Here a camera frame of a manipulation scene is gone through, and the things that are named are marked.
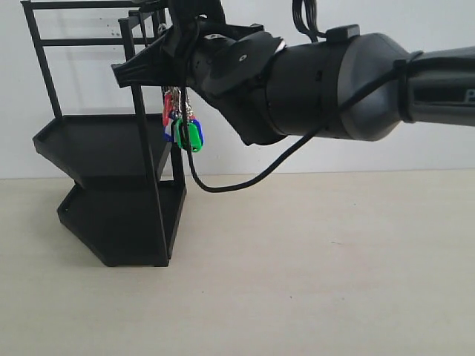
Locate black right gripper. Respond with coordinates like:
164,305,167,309
111,1,286,145

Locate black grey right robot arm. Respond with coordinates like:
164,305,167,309
112,1,474,145

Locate colourful key tag bunch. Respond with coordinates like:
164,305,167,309
162,87,204,153

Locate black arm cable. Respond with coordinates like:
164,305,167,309
177,0,409,194

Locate black metal shelf rack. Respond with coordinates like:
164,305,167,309
22,1,186,267

